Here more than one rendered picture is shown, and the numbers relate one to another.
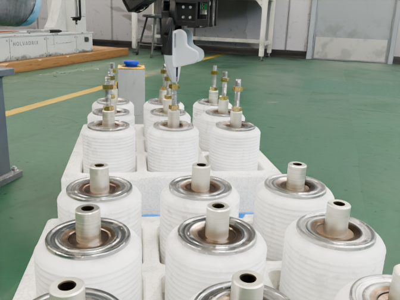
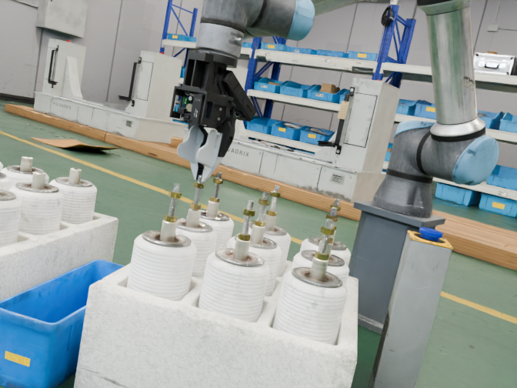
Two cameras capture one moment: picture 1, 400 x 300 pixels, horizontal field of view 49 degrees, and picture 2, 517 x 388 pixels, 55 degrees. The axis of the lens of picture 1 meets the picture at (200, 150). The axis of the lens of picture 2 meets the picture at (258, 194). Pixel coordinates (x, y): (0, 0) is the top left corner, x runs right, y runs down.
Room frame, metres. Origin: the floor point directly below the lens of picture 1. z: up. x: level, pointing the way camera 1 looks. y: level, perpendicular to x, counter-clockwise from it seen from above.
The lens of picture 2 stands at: (1.18, -0.73, 0.46)
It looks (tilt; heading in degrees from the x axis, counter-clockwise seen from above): 9 degrees down; 109
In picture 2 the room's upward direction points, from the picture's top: 11 degrees clockwise
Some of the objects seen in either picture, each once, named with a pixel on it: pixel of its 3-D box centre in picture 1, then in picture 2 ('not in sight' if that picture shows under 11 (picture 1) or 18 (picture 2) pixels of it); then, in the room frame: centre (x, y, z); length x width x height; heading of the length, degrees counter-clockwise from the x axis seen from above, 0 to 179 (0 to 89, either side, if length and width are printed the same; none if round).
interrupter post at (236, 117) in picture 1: (236, 119); (168, 231); (0.82, -0.07, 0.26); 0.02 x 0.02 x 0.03
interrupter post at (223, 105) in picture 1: (223, 106); (241, 249); (0.93, -0.05, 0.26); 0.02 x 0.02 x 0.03
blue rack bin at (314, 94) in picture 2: not in sight; (329, 95); (-0.34, 5.47, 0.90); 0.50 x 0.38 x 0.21; 75
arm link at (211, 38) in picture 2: not in sight; (220, 43); (0.80, 0.04, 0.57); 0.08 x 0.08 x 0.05
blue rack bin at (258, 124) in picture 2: not in sight; (267, 125); (-1.17, 5.74, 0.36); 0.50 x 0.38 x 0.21; 74
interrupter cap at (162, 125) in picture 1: (173, 126); (191, 225); (0.80, 0.05, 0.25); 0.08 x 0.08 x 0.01
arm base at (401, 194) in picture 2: not in sight; (405, 191); (1.10, 0.61, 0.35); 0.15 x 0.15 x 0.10
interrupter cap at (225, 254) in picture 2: (222, 112); (239, 258); (0.93, -0.05, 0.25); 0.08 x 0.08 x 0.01
